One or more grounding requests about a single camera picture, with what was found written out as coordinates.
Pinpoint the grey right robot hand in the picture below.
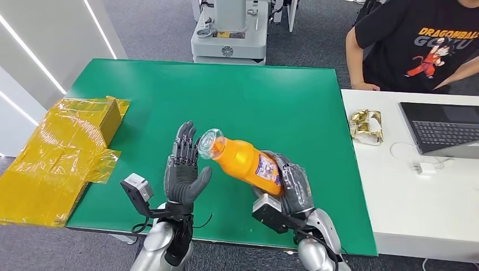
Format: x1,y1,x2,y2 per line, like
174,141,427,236
252,150,315,218

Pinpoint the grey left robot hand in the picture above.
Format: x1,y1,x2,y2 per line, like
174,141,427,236
163,120,213,206

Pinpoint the orange bottle with clear cap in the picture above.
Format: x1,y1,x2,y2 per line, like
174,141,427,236
197,128,284,198

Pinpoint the crumpled gold foil wrapper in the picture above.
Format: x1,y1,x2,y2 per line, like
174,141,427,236
348,108,385,146

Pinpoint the green table mat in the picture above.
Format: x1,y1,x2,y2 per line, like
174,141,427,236
65,58,378,257

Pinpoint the white desk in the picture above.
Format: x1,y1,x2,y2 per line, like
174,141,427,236
340,88,479,264

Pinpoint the person's right hand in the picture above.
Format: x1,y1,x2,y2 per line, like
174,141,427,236
351,81,381,92

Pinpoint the cardboard box in yellow film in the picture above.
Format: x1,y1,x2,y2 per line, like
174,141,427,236
0,95,131,228

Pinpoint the white power adapter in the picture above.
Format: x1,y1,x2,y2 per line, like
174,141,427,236
412,161,437,176

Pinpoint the dark grey laptop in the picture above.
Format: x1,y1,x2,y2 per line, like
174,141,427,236
398,102,479,159

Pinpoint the white stand panel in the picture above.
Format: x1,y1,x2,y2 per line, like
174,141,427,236
272,0,299,33

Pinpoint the person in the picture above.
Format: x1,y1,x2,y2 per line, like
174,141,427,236
345,0,479,95

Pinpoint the black chair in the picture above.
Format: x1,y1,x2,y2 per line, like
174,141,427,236
353,0,378,24

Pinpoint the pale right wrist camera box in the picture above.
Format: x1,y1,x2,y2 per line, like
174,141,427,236
251,193,300,235

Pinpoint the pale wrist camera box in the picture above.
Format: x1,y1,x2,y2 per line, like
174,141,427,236
251,193,300,235
119,172,166,219

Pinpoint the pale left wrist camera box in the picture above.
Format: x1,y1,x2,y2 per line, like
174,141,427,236
119,172,166,219

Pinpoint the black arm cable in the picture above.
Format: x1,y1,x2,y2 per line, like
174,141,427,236
130,212,214,237

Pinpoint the thin white adapter cable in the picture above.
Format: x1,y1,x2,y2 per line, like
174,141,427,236
389,141,456,170

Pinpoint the white wall light strip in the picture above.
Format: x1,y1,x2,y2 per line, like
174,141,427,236
0,90,41,127
0,14,68,96
82,0,118,60

